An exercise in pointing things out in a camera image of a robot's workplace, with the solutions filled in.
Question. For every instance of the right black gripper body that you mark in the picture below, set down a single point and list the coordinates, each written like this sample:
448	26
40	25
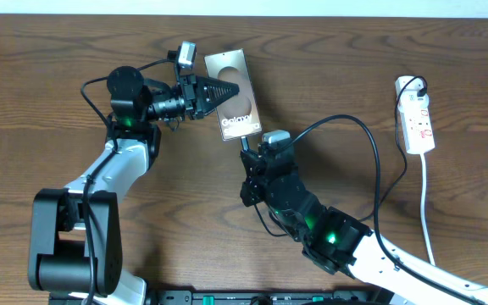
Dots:
256	191

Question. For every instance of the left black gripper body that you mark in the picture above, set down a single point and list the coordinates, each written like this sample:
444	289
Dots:
182	104

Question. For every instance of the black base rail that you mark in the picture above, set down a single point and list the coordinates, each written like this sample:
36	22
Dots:
350	297

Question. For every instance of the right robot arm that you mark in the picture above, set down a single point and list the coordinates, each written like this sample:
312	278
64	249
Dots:
337	242

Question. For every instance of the white power strip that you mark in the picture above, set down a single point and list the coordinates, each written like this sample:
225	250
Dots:
413	107

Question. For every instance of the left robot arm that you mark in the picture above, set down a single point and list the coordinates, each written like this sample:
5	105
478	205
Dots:
75	248

